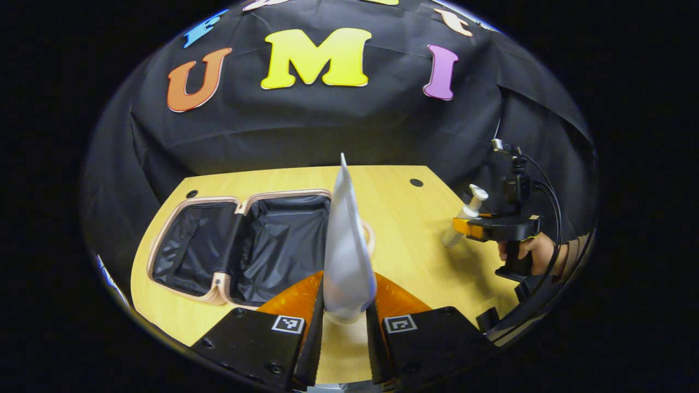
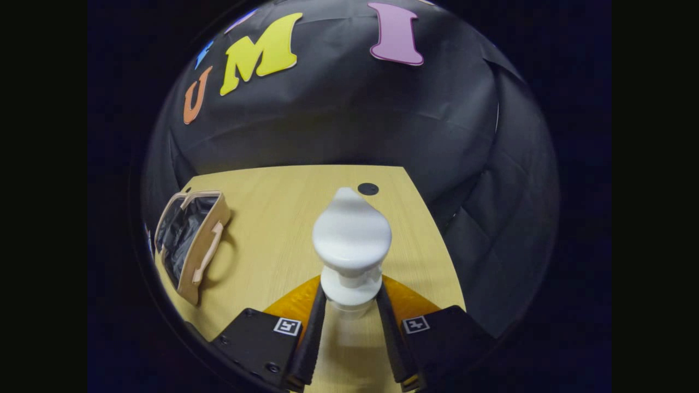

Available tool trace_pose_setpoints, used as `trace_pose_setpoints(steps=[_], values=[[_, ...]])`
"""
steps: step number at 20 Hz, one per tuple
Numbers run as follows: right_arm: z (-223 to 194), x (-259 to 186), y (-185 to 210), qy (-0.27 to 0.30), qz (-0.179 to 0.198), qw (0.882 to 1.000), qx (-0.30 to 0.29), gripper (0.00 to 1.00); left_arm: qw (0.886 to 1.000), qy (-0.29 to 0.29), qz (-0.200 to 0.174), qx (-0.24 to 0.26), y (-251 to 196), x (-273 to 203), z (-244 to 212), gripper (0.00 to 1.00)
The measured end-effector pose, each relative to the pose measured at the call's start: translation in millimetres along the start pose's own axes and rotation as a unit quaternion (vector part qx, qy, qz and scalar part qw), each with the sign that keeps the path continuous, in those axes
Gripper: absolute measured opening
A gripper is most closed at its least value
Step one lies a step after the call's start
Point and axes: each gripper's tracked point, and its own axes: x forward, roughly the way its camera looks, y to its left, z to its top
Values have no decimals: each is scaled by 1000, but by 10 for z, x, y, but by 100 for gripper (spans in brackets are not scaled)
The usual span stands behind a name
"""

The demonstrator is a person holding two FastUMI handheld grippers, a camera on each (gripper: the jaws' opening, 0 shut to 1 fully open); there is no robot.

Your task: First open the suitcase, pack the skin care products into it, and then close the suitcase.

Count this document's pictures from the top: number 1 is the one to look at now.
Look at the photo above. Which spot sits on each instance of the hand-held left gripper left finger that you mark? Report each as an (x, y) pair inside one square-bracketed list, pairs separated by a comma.
[(314, 349)]

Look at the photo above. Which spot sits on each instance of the white skin care tube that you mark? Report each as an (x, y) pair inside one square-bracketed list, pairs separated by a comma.
[(347, 262)]

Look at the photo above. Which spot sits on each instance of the pink suitcase with black lining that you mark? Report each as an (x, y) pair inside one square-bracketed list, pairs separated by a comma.
[(278, 240)]

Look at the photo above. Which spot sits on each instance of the black backdrop cloth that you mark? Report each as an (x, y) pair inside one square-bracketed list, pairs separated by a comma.
[(327, 125)]

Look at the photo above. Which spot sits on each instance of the white pump bottle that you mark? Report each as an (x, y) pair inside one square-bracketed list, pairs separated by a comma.
[(471, 207)]

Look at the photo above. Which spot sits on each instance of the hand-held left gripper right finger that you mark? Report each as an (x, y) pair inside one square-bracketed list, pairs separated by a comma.
[(374, 349)]

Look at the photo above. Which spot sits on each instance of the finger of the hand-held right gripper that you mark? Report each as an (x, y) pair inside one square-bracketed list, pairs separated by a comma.
[(489, 228)]

